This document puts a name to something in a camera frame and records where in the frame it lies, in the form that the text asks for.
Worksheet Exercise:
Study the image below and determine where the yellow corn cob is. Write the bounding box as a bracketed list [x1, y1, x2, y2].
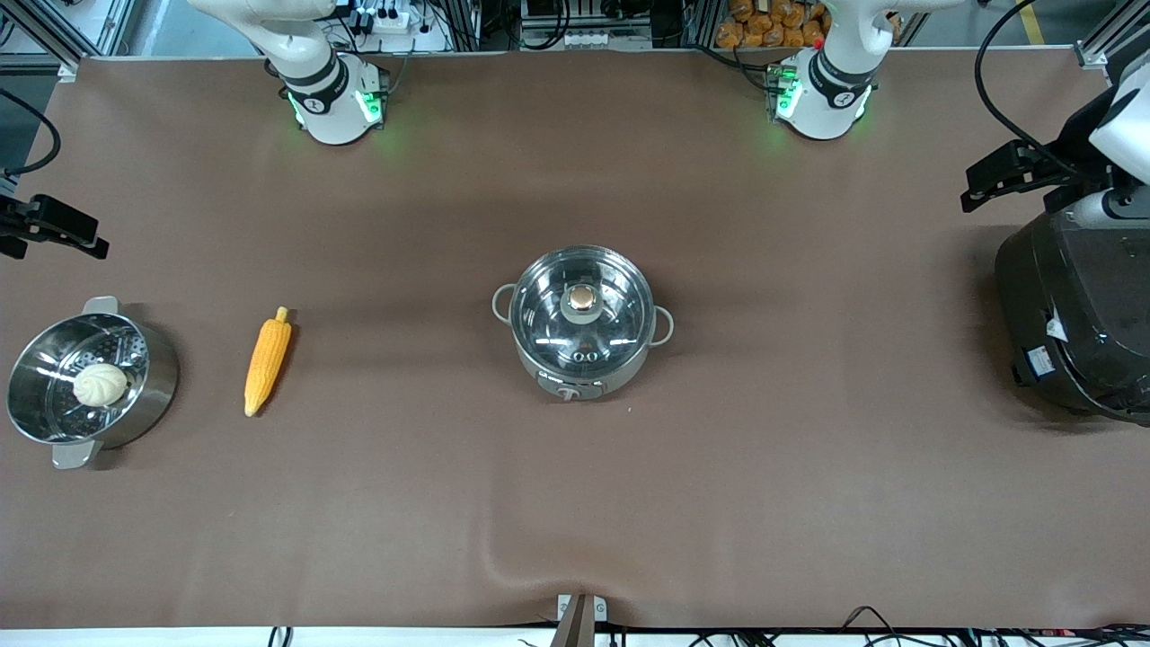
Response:
[243, 306, 293, 418]

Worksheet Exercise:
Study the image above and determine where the glass pot lid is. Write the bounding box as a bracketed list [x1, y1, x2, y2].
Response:
[509, 246, 655, 375]

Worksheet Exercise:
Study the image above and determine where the silver steamer pot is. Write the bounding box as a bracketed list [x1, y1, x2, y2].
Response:
[6, 297, 181, 471]

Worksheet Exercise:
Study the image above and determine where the grey electric cooking pot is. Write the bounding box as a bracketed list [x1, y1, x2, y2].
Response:
[491, 245, 675, 403]

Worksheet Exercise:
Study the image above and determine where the white steamed bun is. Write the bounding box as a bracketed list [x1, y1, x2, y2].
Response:
[73, 363, 129, 408]

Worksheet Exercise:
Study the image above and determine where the black rice cooker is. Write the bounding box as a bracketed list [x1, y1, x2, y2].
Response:
[995, 210, 1150, 426]

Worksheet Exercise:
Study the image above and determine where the pile of orange fruits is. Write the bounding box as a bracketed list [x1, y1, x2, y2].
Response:
[715, 0, 829, 49]

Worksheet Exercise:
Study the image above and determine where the white power strip with plugs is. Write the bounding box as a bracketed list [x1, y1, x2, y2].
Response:
[356, 0, 412, 33]

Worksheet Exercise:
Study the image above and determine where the brown table mat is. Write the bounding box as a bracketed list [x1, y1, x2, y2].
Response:
[0, 47, 1150, 630]

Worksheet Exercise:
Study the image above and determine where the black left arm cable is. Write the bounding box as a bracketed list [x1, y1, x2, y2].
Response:
[974, 0, 1084, 176]

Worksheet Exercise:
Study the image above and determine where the aluminium frame profile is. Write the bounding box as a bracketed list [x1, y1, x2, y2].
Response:
[0, 0, 84, 84]
[1074, 0, 1150, 71]

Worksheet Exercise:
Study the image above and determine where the black cable bundle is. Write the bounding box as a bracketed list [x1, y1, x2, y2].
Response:
[840, 606, 1150, 647]

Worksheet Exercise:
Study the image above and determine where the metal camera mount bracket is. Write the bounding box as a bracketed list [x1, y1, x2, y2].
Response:
[550, 593, 608, 647]

